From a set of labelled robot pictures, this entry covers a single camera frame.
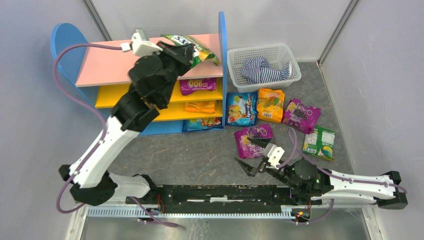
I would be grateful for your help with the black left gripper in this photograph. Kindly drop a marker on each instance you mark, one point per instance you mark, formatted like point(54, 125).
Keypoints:
point(183, 54)

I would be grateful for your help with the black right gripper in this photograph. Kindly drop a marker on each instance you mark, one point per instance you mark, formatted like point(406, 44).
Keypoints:
point(265, 166)

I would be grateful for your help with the green Fox's candy bag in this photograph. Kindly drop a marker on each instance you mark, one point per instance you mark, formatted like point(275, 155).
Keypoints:
point(201, 51)

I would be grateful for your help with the blue Blendy candy bag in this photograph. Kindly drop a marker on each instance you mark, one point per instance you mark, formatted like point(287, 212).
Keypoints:
point(241, 109)

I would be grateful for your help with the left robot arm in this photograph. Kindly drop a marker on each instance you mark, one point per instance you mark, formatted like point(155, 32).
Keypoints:
point(153, 78)

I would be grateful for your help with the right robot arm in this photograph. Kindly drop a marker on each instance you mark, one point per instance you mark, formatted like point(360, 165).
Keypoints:
point(305, 183)

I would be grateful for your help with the purple 100 bag on shelf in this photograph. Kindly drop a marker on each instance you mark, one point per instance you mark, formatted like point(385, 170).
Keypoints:
point(190, 86)

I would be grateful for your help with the orange mango candy bag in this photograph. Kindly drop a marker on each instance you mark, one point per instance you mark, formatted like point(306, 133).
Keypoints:
point(270, 105)

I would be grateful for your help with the orange candy bag on shelf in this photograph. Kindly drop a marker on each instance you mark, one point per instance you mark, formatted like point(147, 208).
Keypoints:
point(208, 106)

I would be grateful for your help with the purple grape candy bag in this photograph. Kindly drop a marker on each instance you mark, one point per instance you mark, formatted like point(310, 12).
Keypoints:
point(300, 116)

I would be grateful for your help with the green candy bag face down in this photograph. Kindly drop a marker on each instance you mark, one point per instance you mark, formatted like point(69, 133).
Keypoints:
point(320, 143)

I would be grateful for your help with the blue Blendy bag on shelf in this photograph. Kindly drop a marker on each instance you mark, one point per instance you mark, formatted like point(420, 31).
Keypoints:
point(202, 124)

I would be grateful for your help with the blue pink yellow shelf unit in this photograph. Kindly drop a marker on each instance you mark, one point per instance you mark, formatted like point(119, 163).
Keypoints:
point(98, 72)

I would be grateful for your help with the blue white striped cloth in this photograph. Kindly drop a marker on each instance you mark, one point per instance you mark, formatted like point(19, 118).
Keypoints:
point(260, 71)

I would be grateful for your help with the white plastic mesh basket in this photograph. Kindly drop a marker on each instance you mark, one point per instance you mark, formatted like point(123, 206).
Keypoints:
point(277, 54)

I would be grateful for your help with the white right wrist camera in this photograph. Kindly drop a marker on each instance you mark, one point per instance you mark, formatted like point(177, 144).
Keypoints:
point(274, 154)

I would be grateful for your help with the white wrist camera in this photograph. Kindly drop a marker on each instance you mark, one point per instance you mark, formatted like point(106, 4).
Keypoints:
point(140, 45)
point(274, 154)

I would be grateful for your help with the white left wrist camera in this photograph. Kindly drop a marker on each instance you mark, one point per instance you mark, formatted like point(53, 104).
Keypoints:
point(140, 45)

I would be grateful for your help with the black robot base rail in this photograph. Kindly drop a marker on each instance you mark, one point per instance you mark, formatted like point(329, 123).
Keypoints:
point(222, 200)

